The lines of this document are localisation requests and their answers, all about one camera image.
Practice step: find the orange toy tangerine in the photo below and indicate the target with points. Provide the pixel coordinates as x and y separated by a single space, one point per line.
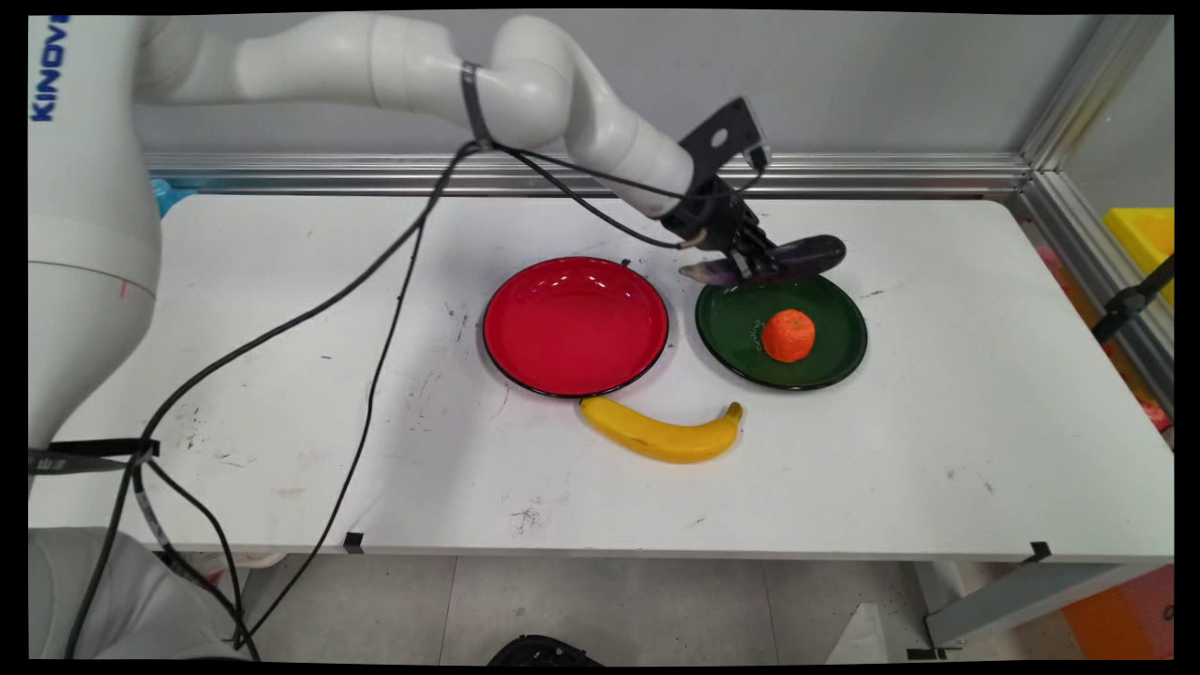
788 336

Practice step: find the grey table leg brace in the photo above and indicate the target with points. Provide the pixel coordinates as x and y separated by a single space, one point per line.
1022 600

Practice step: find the black camera stand clamp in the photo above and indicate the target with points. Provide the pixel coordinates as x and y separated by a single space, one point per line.
1130 302

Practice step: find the orange box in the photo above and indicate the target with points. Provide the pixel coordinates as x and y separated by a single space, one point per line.
1120 619

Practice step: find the red round plate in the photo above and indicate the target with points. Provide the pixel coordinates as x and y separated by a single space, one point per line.
576 326

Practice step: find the yellow plastic bin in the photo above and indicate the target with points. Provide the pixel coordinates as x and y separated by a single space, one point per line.
1146 246

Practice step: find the dark purple toy eggplant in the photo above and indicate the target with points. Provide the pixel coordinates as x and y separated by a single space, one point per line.
797 259

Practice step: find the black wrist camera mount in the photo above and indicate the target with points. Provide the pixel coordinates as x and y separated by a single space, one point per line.
727 139

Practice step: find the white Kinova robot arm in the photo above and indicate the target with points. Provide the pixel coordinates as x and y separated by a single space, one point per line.
281 84

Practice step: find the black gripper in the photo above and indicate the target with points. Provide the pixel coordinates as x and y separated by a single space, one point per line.
717 217

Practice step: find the dark green round plate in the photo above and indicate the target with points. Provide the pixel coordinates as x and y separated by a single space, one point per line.
825 333

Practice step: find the black round floor object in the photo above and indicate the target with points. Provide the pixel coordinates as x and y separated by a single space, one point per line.
542 651

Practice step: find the aluminium frame rail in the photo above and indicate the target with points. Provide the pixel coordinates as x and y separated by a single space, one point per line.
844 173

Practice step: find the yellow toy banana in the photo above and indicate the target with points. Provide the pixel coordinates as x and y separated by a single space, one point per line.
656 433

